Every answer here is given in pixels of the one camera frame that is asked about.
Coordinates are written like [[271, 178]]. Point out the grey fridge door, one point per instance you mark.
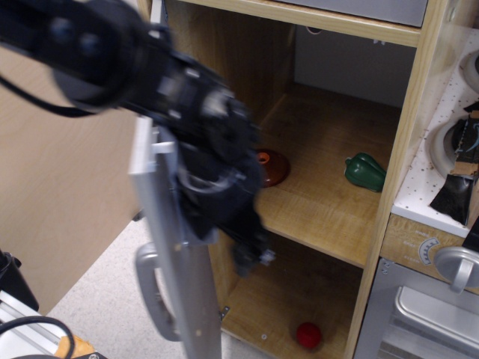
[[185, 276]]

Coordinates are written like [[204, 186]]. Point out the grey oven door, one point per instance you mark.
[[384, 334]]

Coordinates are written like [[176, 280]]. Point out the green toy bell pepper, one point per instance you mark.
[[364, 171]]

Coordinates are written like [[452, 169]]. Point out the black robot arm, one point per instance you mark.
[[103, 55]]

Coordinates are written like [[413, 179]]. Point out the silver oven door handle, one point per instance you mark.
[[444, 321]]

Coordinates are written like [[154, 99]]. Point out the aluminium frame rail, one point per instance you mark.
[[32, 339]]

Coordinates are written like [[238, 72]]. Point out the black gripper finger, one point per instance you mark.
[[203, 228], [246, 258]]

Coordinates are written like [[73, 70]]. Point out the white sink basin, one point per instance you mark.
[[444, 139]]

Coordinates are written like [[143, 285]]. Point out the orange tape piece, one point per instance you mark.
[[81, 347]]

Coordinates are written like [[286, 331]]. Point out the wooden toy kitchen cabinet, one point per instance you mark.
[[323, 86]]

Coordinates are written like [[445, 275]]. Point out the orange toy pot lid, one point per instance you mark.
[[275, 165]]

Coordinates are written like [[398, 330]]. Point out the silver oven knob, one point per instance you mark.
[[459, 266]]

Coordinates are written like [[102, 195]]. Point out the silver fridge door handle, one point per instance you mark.
[[146, 262]]

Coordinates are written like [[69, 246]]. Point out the grey upper freezer door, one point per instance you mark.
[[403, 12]]

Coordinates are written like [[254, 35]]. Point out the red toy tomato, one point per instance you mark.
[[308, 335]]

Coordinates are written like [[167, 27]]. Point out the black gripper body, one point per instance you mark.
[[228, 201]]

